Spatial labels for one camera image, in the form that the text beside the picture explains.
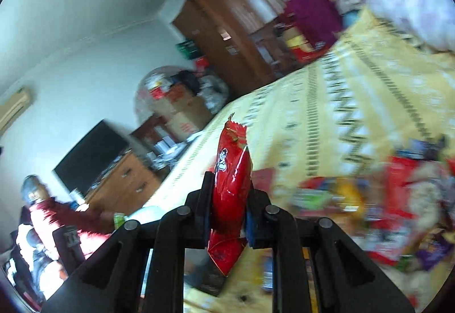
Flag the black television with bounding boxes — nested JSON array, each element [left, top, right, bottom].
[[53, 120, 129, 196]]

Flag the dark wooden wardrobe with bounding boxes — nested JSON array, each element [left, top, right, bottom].
[[172, 0, 321, 96]]

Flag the yellow patterned bed sheet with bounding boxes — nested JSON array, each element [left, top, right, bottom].
[[137, 9, 454, 312]]

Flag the wooden chest of drawers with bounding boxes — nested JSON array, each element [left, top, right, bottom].
[[85, 151, 161, 216]]

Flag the air conditioner unit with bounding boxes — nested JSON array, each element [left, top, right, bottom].
[[0, 88, 32, 134]]

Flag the stacked cardboard boxes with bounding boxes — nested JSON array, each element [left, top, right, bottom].
[[149, 83, 213, 141]]

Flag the red chip snack packet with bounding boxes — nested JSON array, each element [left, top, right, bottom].
[[208, 118, 252, 276]]

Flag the maroon garment pile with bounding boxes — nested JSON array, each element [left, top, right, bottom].
[[283, 0, 343, 50]]

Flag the person in red clothing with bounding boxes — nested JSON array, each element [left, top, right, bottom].
[[21, 175, 114, 298]]

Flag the pile of assorted snacks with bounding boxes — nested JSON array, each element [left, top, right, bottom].
[[290, 137, 454, 272]]

